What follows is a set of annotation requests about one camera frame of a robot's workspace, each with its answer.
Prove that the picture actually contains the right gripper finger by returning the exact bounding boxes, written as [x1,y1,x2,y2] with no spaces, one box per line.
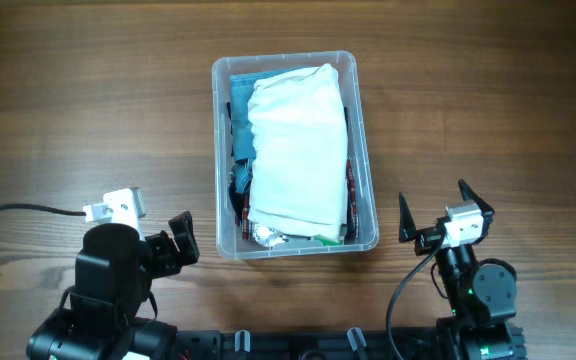
[399,192,417,243]
[458,179,495,220]

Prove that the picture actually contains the white printed t-shirt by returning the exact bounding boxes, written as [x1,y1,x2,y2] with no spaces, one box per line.
[250,222,344,250]

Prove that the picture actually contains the black garment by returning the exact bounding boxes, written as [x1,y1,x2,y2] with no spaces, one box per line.
[226,102,243,226]

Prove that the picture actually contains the clear plastic storage bin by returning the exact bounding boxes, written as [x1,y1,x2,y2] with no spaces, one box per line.
[211,49,381,261]

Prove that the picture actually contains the cream cloth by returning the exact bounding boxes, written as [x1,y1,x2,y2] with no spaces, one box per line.
[248,63,348,242]

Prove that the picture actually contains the blue jeans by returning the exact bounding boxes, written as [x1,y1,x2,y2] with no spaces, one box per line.
[229,68,292,194]

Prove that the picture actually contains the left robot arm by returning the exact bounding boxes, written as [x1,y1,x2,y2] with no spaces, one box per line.
[26,211,200,359]

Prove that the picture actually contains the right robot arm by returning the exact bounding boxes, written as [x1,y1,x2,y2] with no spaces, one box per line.
[386,179,527,360]

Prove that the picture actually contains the right black camera cable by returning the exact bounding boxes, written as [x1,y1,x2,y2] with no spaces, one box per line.
[385,232,447,360]

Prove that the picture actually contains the black camera cable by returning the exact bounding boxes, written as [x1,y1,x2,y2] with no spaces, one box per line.
[385,232,447,360]
[0,202,88,226]

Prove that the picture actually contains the left black camera cable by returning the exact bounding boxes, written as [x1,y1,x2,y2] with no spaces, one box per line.
[0,202,88,226]

